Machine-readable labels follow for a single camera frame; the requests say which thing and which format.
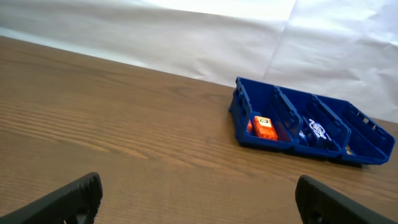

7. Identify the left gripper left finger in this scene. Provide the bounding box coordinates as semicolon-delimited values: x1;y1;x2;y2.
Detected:
0;172;104;224

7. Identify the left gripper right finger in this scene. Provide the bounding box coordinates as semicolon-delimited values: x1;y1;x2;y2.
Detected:
294;174;398;224

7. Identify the blue candy pack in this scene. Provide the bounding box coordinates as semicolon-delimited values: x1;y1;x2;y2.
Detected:
298;129;309;147
301;116;333;149

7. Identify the blue tray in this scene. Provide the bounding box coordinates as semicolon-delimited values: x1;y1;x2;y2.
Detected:
228;77;397;166

